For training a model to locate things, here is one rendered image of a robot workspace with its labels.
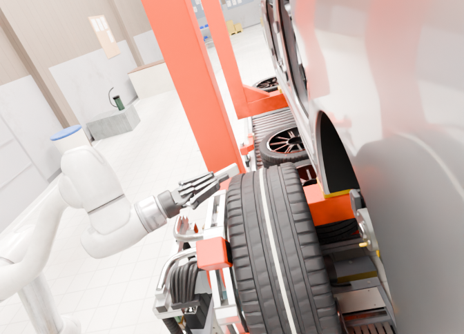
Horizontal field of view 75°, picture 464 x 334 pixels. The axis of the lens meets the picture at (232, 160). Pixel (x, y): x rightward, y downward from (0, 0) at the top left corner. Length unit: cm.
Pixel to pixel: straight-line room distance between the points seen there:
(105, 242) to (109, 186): 14
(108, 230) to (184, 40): 80
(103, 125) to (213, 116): 548
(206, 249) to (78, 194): 35
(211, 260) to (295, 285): 22
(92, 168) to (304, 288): 60
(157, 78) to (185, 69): 771
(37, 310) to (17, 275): 45
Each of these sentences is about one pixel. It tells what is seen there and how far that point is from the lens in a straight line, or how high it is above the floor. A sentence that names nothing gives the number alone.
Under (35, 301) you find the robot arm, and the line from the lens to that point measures 150.
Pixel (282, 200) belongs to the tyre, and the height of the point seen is 117.
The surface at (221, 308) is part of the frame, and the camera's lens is 92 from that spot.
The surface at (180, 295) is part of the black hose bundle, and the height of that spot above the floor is 99.
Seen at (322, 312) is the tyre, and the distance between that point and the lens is 86.
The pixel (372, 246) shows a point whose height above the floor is 85.
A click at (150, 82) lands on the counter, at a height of 38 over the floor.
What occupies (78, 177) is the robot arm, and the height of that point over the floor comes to 143.
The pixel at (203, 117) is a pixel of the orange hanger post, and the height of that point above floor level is 128.
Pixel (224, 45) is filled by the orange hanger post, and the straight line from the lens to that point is 323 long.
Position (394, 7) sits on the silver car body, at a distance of 45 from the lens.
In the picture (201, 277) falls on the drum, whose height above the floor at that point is 89.
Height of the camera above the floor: 168
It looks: 27 degrees down
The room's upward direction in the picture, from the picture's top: 19 degrees counter-clockwise
